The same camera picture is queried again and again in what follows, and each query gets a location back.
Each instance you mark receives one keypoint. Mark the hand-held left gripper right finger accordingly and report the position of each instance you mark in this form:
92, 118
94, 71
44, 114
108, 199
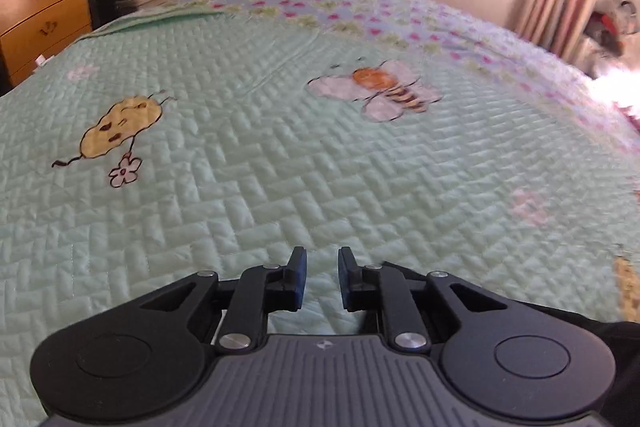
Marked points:
344, 277

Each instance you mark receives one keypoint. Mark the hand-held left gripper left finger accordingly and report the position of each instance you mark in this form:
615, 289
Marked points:
300, 277

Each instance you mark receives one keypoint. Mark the black pants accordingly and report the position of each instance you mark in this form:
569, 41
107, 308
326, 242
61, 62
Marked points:
615, 342

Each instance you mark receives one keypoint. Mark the bee printed quilted bedspread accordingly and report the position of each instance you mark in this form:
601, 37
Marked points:
300, 157

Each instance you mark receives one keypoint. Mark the white bedside cabinet with clutter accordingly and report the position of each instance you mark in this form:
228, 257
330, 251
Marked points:
615, 32

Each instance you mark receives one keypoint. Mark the wooden desk with drawers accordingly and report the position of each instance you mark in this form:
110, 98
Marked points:
45, 7

